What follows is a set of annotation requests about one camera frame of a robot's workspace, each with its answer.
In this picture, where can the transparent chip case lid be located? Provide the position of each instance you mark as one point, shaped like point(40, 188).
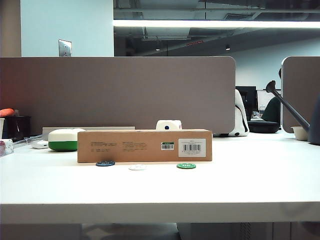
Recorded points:
point(27, 140)

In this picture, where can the green poker chip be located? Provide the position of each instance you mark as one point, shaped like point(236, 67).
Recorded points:
point(186, 165)

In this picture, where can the wide grey desk partition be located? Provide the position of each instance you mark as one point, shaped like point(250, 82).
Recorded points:
point(130, 92)

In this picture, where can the transparent chip tray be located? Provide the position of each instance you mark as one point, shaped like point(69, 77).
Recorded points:
point(6, 148)

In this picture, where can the blue poker chip 50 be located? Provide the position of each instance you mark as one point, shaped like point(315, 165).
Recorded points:
point(105, 163)

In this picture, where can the narrow grey desk partition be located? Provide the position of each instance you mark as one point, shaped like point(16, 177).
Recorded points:
point(300, 85)

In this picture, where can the seated person in green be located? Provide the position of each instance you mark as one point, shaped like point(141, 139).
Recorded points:
point(272, 110)

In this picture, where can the beige paper cup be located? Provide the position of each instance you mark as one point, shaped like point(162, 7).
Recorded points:
point(1, 127)

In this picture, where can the round ceiling spot lamp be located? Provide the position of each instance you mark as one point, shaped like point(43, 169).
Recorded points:
point(227, 47)
point(157, 49)

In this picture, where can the black computer monitor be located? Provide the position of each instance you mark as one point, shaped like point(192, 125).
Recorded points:
point(247, 95)

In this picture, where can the black white panda plush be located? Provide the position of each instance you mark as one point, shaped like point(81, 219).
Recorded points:
point(241, 125)

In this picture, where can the black oval zip case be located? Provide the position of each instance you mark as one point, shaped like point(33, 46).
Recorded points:
point(263, 126)

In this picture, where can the white plush dice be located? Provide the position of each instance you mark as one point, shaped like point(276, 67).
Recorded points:
point(167, 125)

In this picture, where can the small white bowl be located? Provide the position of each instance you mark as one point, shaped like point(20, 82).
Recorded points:
point(300, 133)

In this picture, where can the white earbuds case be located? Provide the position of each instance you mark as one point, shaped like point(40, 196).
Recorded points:
point(40, 144)

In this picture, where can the white poker chip 5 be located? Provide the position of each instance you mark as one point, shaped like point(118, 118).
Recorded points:
point(138, 167)

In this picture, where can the lit computer monitor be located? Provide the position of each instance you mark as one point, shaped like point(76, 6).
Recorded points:
point(262, 97)

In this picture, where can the black mesh pen holder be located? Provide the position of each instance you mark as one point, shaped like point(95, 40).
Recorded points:
point(18, 127)

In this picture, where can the red led ceiling sign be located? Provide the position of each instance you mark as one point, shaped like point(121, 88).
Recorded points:
point(194, 43)

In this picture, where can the white and green case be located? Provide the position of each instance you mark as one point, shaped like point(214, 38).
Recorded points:
point(62, 140)

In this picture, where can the long ceiling light strip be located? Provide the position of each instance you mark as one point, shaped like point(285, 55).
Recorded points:
point(212, 23)

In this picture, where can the orange red item in holder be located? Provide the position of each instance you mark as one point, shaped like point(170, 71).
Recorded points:
point(7, 112)

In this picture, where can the long brown cardboard box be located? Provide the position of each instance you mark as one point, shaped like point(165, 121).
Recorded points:
point(140, 146)

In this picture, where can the grey watering can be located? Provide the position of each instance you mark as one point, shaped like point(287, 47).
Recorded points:
point(315, 125)

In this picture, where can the metal wall switch plate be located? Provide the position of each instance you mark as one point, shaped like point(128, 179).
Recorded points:
point(65, 47)

